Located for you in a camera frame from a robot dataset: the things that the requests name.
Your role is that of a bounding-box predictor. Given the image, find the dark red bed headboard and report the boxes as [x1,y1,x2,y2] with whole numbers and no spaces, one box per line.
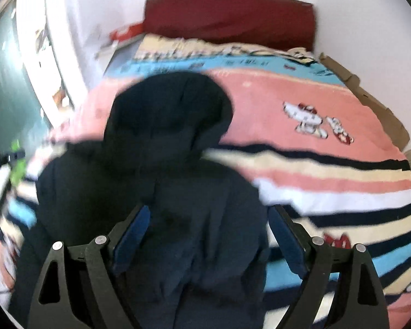
[143,0,317,52]

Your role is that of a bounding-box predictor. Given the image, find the brown cardboard sheet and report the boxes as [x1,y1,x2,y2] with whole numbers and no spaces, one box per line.
[320,53,410,151]

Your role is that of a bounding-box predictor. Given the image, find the dark navy hooded jacket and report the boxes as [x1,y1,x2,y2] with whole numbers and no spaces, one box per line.
[8,70,271,329]

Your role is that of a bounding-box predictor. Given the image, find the striped cartoon cat printed blanket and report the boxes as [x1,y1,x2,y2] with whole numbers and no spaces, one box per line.
[0,34,411,326]

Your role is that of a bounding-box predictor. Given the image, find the flat red box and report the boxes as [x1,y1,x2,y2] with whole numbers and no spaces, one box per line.
[110,22,146,42]

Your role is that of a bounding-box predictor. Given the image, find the white bedside shelf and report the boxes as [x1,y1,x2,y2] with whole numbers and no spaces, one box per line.
[96,38,144,76]

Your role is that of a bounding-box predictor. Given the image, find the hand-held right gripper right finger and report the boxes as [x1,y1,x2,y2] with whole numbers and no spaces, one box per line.
[268,204,390,329]

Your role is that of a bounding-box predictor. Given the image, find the small wall picture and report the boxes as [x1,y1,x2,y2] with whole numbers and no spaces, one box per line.
[34,27,52,55]

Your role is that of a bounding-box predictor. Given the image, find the dark green door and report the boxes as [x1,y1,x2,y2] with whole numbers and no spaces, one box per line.
[0,7,53,158]

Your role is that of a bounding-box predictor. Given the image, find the green plastic chair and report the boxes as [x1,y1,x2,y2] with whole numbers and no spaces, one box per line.
[8,139,30,186]

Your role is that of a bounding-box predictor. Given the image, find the brown cardboard box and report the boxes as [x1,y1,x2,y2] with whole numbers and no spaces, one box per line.
[51,87,72,110]

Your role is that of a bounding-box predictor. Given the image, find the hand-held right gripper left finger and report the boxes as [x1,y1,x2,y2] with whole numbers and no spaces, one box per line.
[27,204,151,329]

